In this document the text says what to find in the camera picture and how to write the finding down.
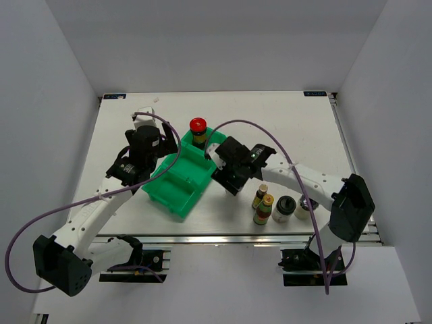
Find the red cap sauce bottle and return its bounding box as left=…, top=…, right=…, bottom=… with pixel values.
left=189, top=117, right=207, bottom=149

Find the silver lid glass jar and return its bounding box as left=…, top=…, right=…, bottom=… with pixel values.
left=241, top=177, right=259, bottom=191

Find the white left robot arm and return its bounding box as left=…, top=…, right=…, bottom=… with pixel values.
left=33, top=119, right=183, bottom=296

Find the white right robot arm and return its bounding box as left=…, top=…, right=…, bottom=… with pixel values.
left=205, top=136, right=375, bottom=269

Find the yellow label brown bottle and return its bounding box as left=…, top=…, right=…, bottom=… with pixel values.
left=252, top=184, right=268, bottom=209

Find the green label sauce bottle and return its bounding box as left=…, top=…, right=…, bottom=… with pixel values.
left=253, top=194, right=274, bottom=225

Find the green plastic divided bin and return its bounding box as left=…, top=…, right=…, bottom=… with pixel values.
left=142, top=131, right=217, bottom=220

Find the black lid spice jar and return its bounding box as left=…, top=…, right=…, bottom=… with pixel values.
left=272, top=196, right=296, bottom=223

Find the blue label sticker left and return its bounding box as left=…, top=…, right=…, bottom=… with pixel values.
left=103, top=93, right=126, bottom=100

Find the blue label sticker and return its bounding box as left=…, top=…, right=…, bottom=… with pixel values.
left=103, top=93, right=126, bottom=100
left=303, top=90, right=327, bottom=97

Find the black grinder white jar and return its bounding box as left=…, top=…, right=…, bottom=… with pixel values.
left=294, top=195, right=319, bottom=220

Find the blue label sticker right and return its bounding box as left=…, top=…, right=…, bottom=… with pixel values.
left=303, top=90, right=327, bottom=97

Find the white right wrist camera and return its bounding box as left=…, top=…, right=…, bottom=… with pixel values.
left=205, top=143, right=226, bottom=170

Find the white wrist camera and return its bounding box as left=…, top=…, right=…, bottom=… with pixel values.
left=205, top=143, right=226, bottom=170
left=132, top=106, right=157, bottom=130

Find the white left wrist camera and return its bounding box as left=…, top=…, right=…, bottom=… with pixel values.
left=132, top=106, right=157, bottom=130

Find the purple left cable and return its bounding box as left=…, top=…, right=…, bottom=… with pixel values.
left=5, top=113, right=183, bottom=293

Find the purple cable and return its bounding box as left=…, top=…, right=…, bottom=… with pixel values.
left=5, top=113, right=183, bottom=293
left=204, top=119, right=357, bottom=296

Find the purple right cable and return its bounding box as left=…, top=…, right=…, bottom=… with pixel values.
left=204, top=119, right=357, bottom=296

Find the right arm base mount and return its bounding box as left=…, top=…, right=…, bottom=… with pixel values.
left=278, top=246, right=352, bottom=288

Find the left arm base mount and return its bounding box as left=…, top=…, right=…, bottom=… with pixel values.
left=99, top=235, right=171, bottom=284

